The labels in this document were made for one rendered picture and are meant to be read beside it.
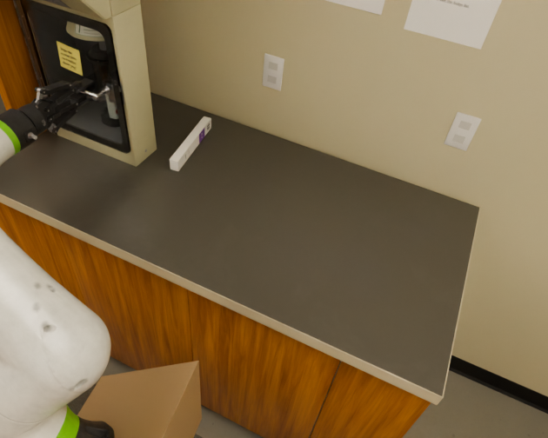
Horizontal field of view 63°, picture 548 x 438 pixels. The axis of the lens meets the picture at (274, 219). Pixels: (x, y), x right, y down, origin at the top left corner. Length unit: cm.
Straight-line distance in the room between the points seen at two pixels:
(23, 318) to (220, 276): 63
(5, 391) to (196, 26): 130
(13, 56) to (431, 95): 123
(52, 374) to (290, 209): 90
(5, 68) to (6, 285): 101
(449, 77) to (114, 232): 103
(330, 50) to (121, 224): 81
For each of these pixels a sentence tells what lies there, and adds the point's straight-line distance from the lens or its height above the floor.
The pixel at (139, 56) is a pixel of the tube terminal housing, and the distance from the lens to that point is 138.
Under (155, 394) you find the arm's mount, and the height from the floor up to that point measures 113.
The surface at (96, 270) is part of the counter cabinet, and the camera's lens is 152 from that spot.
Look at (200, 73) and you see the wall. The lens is 174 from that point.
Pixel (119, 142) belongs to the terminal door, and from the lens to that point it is 147.
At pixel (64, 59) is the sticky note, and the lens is 145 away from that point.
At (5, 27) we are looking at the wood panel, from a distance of 156.
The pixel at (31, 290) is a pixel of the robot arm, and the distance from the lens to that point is 66.
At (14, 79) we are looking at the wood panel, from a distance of 160.
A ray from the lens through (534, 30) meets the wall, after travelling 137.
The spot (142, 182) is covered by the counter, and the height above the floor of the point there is 94.
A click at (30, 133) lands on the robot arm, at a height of 121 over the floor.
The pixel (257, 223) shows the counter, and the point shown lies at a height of 94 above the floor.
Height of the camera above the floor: 188
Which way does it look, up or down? 45 degrees down
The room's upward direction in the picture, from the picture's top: 8 degrees clockwise
